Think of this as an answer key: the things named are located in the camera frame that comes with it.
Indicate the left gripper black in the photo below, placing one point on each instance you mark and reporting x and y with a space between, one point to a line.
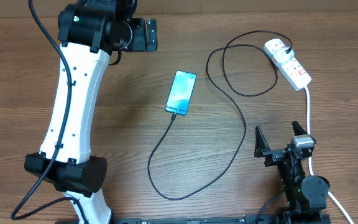
141 43

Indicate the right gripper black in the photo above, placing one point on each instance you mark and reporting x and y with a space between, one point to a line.
274 156

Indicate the Galaxy S24+ smartphone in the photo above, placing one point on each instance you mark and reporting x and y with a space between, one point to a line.
180 93

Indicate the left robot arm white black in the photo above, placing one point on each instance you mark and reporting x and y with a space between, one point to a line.
89 32

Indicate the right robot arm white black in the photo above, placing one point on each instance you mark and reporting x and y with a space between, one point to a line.
306 195

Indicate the white charger plug adapter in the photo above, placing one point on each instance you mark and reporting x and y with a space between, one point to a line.
283 55

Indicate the white power strip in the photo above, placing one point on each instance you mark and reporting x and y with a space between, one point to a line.
292 70

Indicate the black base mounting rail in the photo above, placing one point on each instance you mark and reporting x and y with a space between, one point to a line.
247 219

